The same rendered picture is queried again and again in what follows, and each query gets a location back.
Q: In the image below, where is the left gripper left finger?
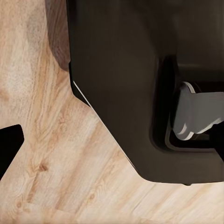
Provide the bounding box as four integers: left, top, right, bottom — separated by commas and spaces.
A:
0, 124, 24, 180

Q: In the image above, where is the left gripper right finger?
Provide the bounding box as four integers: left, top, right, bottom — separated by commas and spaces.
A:
209, 124, 224, 162

